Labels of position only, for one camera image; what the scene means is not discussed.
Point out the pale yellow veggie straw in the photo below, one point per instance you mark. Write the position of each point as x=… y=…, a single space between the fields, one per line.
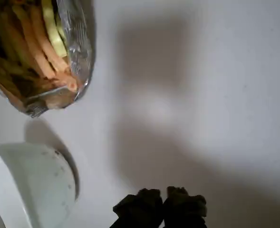
x=55 y=35

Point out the orange veggie straw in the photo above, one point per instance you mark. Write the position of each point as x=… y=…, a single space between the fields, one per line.
x=32 y=45

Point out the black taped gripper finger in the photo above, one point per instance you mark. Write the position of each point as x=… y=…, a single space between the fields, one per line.
x=139 y=209
x=185 y=211

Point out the orange veggie straw open end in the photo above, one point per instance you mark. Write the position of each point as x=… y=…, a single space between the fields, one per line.
x=49 y=47

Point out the tan veggie straw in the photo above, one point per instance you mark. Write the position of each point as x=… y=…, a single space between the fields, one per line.
x=13 y=42

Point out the white ceramic bowl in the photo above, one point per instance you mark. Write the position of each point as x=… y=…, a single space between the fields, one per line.
x=23 y=178

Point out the green white veggie straw packet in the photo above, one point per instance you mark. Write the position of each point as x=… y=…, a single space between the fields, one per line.
x=80 y=47

